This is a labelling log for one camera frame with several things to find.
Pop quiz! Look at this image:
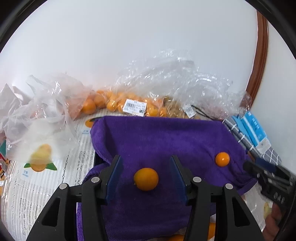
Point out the large oval orange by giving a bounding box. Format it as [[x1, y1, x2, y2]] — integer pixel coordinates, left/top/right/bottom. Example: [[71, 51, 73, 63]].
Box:
[[133, 168, 159, 191]]

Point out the grey checked folded cloth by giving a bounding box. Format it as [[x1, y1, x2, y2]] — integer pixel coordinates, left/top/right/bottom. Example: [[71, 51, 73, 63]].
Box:
[[222, 116, 282, 165]]

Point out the person's right hand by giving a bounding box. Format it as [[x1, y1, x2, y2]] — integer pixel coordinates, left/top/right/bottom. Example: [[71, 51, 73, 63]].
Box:
[[262, 203, 282, 241]]

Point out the brown wooden door frame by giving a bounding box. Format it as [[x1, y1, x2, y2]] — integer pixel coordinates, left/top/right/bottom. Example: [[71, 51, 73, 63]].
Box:
[[246, 11, 269, 107]]

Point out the blue tissue pack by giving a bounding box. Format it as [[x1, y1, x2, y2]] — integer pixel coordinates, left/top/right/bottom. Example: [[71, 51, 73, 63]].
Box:
[[241, 111, 271, 155]]

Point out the white plastic bag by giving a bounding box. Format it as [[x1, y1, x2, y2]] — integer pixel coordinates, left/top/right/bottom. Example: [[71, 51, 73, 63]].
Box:
[[1, 74, 92, 163]]

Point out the purple towel lined tray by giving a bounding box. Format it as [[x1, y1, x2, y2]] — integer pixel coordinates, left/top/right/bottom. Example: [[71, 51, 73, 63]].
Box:
[[86, 116, 256, 240]]

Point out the bag of small oranges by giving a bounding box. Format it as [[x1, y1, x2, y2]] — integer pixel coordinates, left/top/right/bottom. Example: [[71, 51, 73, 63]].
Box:
[[78, 90, 168, 117]]

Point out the clear crumpled plastic bag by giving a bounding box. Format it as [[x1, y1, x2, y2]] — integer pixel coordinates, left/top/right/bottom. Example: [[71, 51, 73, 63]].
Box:
[[112, 50, 251, 120]]

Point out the orange mandarin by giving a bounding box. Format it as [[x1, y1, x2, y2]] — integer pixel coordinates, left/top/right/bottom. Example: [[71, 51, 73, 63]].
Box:
[[215, 152, 230, 167], [166, 234, 184, 241], [208, 222, 216, 240]]

